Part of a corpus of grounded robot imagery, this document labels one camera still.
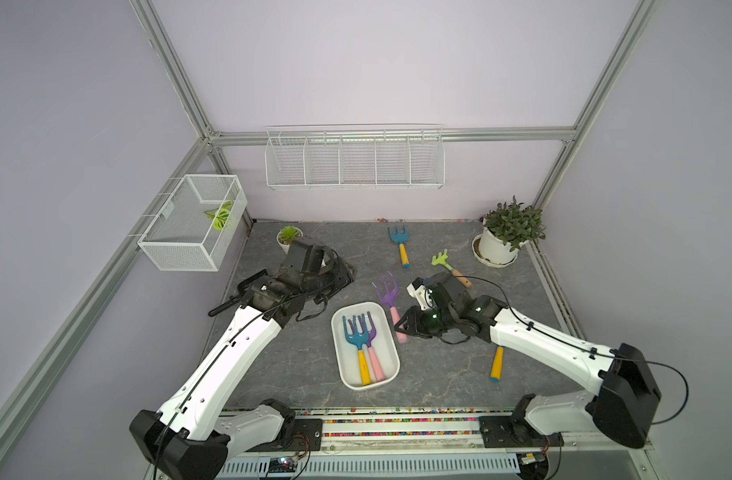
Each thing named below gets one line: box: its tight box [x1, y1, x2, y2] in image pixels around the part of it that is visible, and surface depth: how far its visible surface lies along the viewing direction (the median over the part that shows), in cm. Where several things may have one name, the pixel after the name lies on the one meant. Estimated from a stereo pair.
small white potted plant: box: [276, 225, 303, 255], surface depth 107 cm
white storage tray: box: [331, 302, 401, 391], surface depth 89 cm
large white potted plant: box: [479, 195, 547, 264], surface depth 96 cm
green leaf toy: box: [204, 201, 234, 231], surface depth 82 cm
